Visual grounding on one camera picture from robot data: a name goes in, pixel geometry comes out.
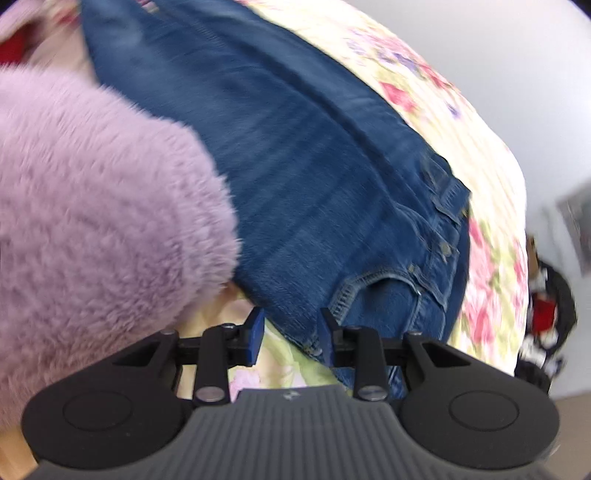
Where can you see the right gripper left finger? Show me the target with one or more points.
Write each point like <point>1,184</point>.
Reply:
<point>131,404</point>

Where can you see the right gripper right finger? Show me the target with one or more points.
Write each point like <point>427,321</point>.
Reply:
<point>456,407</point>

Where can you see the blue denim jeans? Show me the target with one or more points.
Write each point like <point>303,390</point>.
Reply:
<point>340,203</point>

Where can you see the fluffy lilac sleeve forearm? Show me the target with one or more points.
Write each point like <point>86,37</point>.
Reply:
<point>113,222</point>

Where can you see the dark clothes pile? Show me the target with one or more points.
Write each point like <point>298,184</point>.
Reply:
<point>551,317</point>

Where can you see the grey patterned window curtain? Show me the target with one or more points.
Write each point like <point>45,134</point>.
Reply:
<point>575,211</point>

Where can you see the floral yellow bed quilt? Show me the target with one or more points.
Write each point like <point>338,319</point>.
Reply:
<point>492,320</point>

